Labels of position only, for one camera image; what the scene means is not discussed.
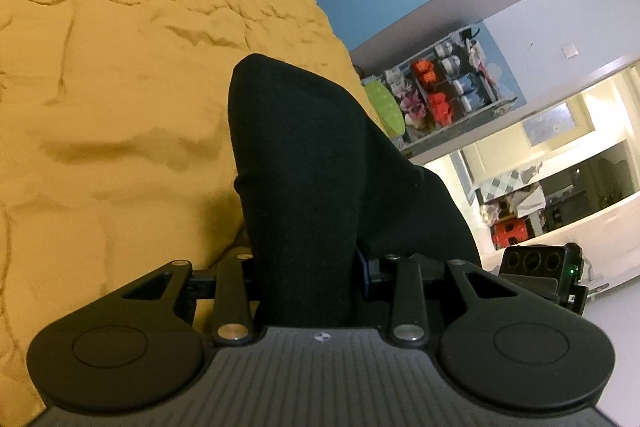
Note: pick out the black pants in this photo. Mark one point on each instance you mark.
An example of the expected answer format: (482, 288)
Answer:
(323, 192)

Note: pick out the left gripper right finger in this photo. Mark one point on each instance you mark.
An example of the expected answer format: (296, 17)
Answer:
(427, 303)

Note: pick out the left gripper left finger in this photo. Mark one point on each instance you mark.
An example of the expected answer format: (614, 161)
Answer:
(177, 288)

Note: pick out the yellow bed sheet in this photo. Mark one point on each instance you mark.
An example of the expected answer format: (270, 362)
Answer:
(115, 148)

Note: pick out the shoe rack with items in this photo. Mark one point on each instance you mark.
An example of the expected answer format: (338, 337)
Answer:
(450, 88)

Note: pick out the green oval tray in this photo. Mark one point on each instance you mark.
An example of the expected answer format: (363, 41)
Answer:
(386, 107)

